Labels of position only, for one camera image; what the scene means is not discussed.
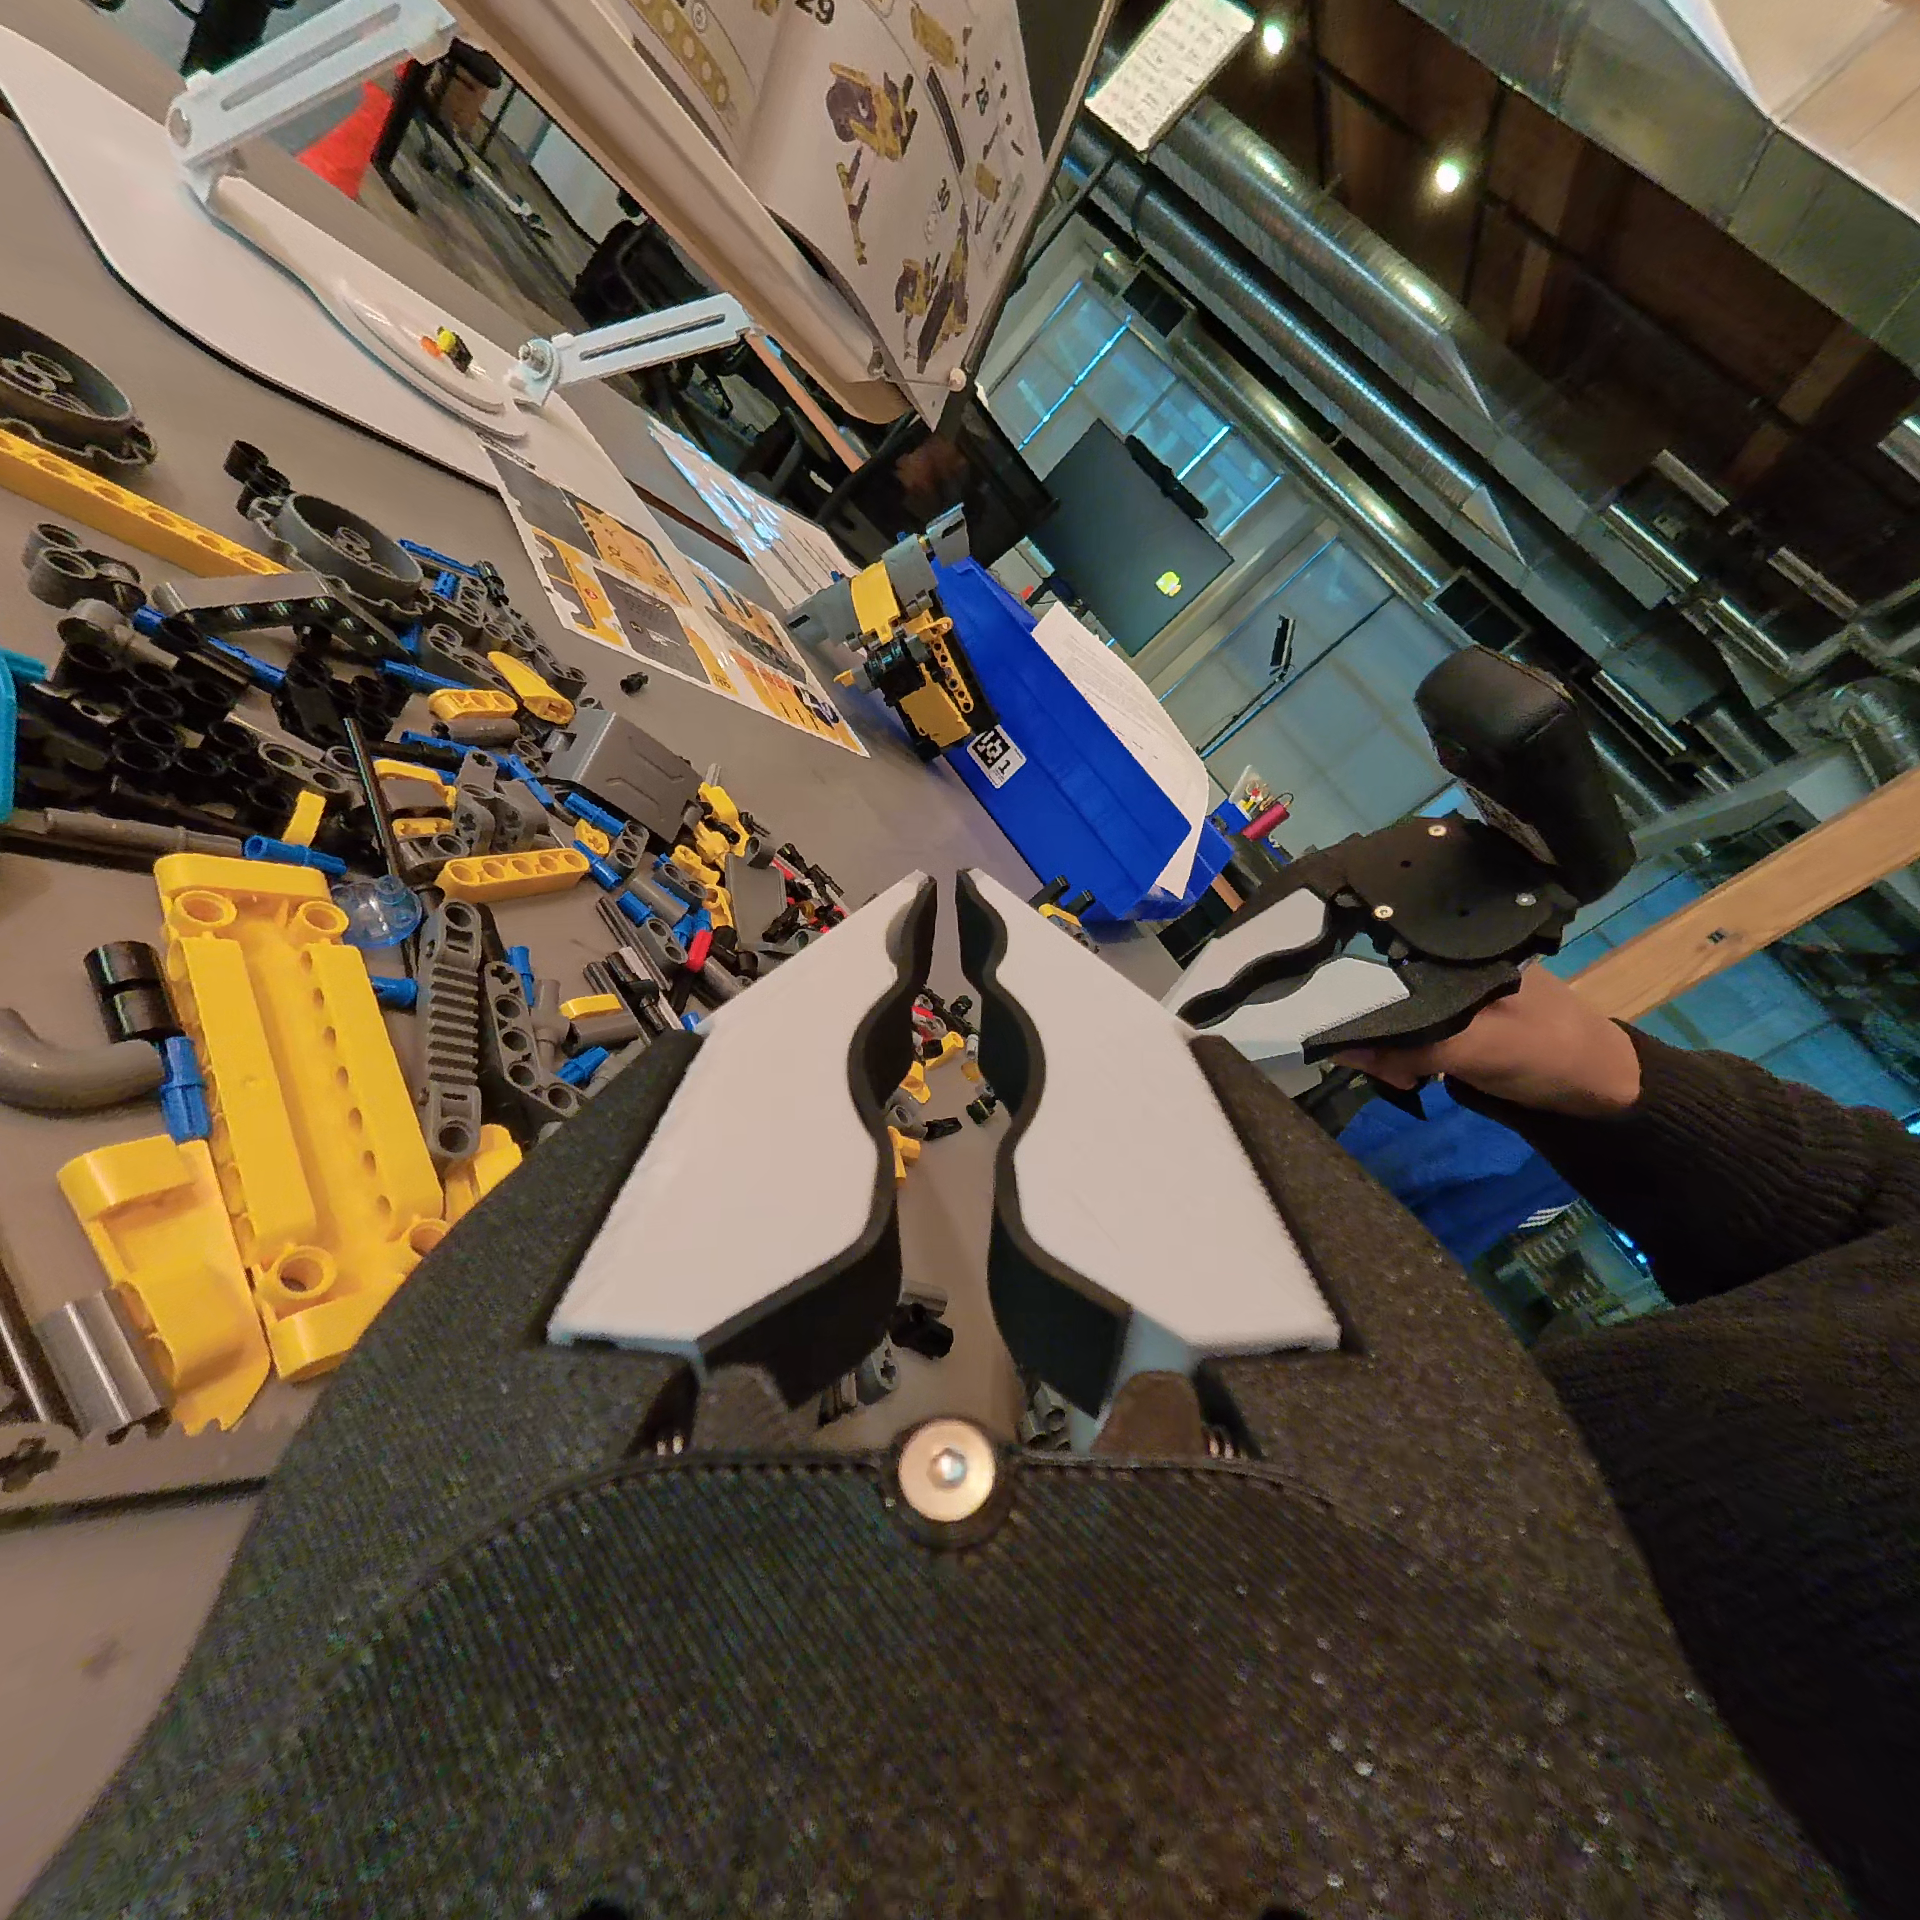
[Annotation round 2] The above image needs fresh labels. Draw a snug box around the yellow toy vehicle assembly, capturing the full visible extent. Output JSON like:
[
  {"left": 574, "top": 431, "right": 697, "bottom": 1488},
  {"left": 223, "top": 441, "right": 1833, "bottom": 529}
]
[{"left": 789, "top": 533, "right": 997, "bottom": 758}]

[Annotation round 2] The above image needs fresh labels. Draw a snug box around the pile of toy building parts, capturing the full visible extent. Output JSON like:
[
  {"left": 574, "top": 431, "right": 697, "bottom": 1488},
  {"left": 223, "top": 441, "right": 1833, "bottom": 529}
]
[{"left": 0, "top": 306, "right": 1104, "bottom": 1488}]

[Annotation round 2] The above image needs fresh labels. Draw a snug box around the blue plastic bin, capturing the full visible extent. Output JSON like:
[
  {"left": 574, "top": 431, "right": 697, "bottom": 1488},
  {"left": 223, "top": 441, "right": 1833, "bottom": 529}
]
[{"left": 927, "top": 557, "right": 1240, "bottom": 927}]

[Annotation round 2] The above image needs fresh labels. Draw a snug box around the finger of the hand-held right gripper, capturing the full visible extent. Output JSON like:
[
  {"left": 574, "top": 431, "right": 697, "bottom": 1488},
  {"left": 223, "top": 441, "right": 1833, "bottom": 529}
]
[
  {"left": 1193, "top": 952, "right": 1417, "bottom": 1061},
  {"left": 1172, "top": 883, "right": 1350, "bottom": 1032}
]

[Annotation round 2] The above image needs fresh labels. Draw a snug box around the person's right forearm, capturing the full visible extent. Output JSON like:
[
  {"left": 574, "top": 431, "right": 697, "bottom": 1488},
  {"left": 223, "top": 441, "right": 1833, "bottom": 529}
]
[{"left": 1450, "top": 1027, "right": 1920, "bottom": 1313}]

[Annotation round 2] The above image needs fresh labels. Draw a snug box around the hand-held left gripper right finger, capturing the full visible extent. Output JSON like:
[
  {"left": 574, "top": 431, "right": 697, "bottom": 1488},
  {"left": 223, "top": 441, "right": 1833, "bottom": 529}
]
[{"left": 956, "top": 866, "right": 1344, "bottom": 1422}]

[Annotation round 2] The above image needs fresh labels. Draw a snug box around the black monitor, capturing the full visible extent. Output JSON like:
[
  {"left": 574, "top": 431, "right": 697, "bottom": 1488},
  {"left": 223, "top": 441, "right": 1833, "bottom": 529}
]
[
  {"left": 838, "top": 397, "right": 1056, "bottom": 575},
  {"left": 1036, "top": 419, "right": 1238, "bottom": 657}
]

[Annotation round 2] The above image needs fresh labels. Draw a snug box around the metal ventilation duct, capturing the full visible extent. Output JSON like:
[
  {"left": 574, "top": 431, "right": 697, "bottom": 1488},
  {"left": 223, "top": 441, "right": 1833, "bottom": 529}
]
[{"left": 1080, "top": 88, "right": 1920, "bottom": 844}]

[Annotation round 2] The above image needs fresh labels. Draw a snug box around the yellow grey sticker sheet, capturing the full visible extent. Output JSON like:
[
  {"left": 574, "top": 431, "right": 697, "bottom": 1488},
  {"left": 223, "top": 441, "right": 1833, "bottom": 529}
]
[{"left": 482, "top": 437, "right": 873, "bottom": 758}]

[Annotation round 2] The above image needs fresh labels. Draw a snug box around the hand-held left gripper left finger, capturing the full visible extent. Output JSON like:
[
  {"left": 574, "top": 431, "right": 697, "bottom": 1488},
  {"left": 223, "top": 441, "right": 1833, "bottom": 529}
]
[{"left": 550, "top": 866, "right": 940, "bottom": 1407}]

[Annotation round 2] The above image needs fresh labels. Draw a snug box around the instruction booklet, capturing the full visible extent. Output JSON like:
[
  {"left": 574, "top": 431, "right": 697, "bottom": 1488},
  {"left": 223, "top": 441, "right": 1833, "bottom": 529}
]
[{"left": 448, "top": 0, "right": 1122, "bottom": 431}]

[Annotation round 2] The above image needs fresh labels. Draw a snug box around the white hanging sign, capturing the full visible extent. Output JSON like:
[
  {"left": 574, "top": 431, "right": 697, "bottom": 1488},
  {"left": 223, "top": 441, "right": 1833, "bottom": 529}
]
[{"left": 1086, "top": 0, "right": 1255, "bottom": 151}]

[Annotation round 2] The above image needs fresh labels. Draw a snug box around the orange cone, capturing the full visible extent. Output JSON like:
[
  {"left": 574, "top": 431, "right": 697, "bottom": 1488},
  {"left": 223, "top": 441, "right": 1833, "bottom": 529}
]
[{"left": 295, "top": 74, "right": 398, "bottom": 199}]

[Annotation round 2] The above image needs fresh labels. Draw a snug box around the printed paper form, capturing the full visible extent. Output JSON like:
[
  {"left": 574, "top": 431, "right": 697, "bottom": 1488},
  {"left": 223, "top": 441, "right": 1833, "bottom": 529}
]
[{"left": 1034, "top": 604, "right": 1211, "bottom": 896}]

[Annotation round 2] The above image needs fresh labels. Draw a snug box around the person's right hand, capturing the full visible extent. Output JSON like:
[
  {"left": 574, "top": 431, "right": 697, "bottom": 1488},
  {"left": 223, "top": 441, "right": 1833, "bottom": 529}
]
[{"left": 1334, "top": 959, "right": 1648, "bottom": 1120}]

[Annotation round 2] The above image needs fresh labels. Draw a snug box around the person's black sweater torso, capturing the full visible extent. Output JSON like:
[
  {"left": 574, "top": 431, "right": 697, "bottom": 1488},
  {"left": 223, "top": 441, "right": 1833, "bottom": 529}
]
[{"left": 1535, "top": 1200, "right": 1920, "bottom": 1920}]

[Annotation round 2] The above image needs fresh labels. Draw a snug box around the blue cloth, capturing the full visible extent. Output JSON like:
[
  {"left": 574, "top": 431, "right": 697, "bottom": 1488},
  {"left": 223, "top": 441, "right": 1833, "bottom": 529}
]
[{"left": 1336, "top": 1073, "right": 1587, "bottom": 1271}]

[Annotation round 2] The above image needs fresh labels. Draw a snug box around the white printed paper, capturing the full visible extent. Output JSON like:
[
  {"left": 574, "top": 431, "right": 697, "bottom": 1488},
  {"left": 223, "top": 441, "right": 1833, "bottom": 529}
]
[{"left": 646, "top": 419, "right": 861, "bottom": 604}]

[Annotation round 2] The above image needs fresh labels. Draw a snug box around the wooden railing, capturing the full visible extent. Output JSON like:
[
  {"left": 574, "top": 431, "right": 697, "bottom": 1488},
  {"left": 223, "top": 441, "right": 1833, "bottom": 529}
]
[{"left": 1560, "top": 764, "right": 1920, "bottom": 1024}]

